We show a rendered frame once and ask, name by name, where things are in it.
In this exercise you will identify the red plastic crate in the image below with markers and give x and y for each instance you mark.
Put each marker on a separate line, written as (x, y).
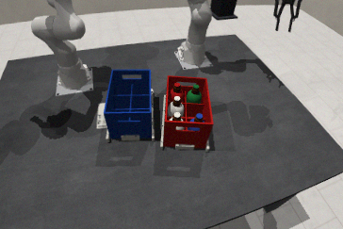
(197, 138)

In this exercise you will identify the white paper pick list strip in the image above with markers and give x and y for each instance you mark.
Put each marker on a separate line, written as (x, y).
(101, 122)

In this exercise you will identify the green bottle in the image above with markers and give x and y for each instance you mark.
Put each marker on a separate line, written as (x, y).
(194, 96)

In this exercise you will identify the blue plastic crate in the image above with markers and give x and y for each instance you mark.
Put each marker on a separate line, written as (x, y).
(119, 120)

